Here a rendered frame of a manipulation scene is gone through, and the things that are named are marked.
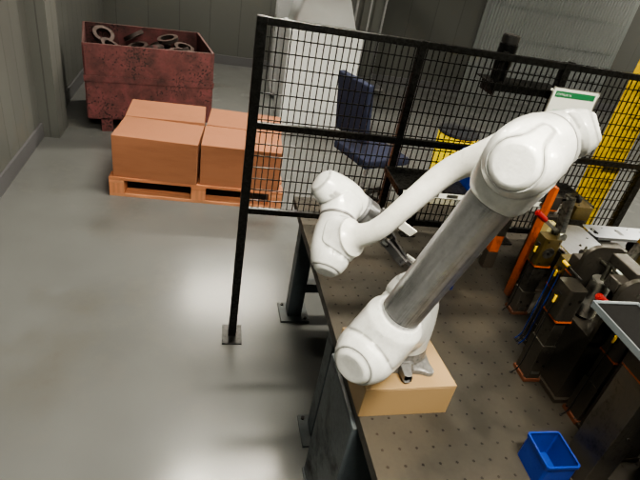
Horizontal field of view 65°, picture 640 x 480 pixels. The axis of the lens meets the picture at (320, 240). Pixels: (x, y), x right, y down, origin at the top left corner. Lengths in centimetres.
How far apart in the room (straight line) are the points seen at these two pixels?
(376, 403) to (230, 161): 250
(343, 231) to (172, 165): 254
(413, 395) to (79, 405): 147
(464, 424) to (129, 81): 401
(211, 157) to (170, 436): 202
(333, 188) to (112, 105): 371
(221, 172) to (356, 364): 265
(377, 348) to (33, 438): 155
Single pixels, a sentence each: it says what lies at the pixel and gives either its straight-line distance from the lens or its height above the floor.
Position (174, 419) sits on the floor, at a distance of 233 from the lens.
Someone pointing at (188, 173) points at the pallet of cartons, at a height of 23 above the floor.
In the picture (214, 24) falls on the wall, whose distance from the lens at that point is 756.
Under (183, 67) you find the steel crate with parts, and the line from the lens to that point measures 482.
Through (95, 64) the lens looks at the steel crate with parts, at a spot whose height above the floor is 59.
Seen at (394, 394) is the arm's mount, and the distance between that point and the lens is 147.
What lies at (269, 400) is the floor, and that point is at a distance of 241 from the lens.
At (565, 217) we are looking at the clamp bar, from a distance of 194.
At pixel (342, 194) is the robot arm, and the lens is 134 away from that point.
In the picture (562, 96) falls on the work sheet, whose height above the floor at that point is 142.
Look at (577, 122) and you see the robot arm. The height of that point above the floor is 161.
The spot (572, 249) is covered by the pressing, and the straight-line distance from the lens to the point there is 208.
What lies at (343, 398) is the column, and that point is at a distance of 160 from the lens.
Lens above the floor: 184
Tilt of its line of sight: 32 degrees down
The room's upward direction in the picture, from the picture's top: 11 degrees clockwise
